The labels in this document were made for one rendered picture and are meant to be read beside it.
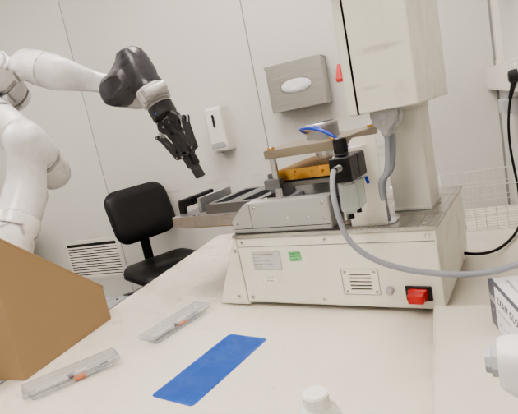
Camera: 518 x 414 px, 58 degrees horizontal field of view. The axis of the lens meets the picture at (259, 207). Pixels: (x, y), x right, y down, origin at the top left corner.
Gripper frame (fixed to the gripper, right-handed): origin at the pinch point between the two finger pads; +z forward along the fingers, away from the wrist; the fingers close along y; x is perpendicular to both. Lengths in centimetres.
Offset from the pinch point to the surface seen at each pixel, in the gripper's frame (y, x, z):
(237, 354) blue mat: -14, 41, 42
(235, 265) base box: -8.7, 19.0, 28.9
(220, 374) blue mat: -15, 47, 42
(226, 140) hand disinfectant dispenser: 55, -122, -25
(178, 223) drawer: 5.8, 11.7, 12.2
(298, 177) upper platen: -32.2, 13.5, 18.3
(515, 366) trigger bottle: -69, 86, 34
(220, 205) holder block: -8.8, 11.6, 14.3
